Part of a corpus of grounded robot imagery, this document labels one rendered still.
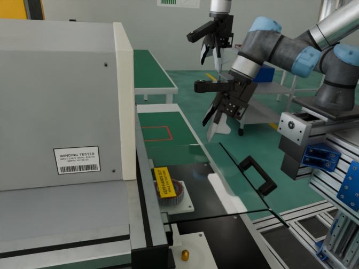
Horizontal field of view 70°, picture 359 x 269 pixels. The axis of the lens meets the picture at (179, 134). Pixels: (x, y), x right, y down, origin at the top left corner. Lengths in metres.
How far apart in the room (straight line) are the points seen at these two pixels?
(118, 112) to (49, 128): 0.09
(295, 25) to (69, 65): 6.89
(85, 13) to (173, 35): 1.81
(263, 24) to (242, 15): 5.66
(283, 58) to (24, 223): 0.64
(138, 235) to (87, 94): 0.19
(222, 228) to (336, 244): 0.77
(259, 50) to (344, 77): 0.51
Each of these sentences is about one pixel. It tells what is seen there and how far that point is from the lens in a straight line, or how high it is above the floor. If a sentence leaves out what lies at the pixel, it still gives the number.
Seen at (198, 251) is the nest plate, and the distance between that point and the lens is 0.76.
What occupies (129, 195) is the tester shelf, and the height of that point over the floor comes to 1.12.
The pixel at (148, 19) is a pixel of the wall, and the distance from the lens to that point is 5.80.
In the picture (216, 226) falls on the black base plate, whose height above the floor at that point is 0.77.
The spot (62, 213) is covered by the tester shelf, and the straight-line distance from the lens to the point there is 0.39.
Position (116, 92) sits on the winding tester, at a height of 1.26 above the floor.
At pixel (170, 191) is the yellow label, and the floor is 1.07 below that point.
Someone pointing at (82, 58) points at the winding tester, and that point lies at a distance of 0.35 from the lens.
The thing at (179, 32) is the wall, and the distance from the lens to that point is 5.94.
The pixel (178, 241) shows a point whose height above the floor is 0.88.
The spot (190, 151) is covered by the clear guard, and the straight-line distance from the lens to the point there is 0.61.
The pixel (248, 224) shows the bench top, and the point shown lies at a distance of 0.91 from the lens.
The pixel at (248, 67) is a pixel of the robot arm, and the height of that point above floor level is 1.23.
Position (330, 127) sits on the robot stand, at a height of 0.96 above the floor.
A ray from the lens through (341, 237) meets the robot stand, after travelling 1.46.
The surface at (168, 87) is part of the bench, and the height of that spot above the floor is 0.75.
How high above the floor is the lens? 1.38
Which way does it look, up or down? 27 degrees down
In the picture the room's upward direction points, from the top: 4 degrees clockwise
